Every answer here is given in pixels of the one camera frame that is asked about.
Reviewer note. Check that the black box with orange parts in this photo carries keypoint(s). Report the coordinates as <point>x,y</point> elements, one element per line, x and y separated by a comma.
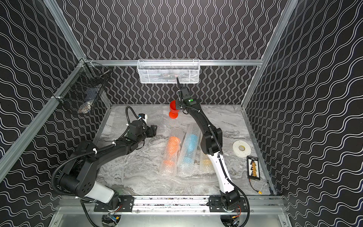
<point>253,168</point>

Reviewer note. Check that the white wire basket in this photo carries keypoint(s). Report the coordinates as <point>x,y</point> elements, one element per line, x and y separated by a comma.
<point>168,71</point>

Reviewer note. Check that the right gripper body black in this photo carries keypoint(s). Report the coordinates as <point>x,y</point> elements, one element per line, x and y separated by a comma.
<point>178,103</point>

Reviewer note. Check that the blue glass in bubble wrap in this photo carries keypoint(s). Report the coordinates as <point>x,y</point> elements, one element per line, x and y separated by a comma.
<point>185,164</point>

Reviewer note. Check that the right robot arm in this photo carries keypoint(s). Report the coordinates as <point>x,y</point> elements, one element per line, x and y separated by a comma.
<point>211,145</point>

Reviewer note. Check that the orange glass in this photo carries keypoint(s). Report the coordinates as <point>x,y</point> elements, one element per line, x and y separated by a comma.
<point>172,149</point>

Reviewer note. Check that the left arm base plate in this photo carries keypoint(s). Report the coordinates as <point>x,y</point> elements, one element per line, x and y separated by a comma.
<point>124,203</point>

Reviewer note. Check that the white tape roll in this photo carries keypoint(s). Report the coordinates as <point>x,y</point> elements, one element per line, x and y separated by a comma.
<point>241,149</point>

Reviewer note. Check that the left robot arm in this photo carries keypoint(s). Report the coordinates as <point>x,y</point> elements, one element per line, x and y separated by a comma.
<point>77,176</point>

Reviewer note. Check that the red wine glass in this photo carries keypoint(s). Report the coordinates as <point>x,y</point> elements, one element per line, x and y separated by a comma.
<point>174,112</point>

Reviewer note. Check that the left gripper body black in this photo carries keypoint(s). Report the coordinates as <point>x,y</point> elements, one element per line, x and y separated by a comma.
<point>151,130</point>

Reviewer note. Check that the black wire basket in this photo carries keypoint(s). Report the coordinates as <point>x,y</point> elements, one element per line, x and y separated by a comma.
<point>85,89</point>

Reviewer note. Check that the yellow glass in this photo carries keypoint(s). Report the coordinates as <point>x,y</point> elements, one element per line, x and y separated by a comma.
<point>205,164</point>

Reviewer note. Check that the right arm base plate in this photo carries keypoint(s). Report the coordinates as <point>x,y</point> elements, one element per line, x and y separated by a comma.
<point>219,204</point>

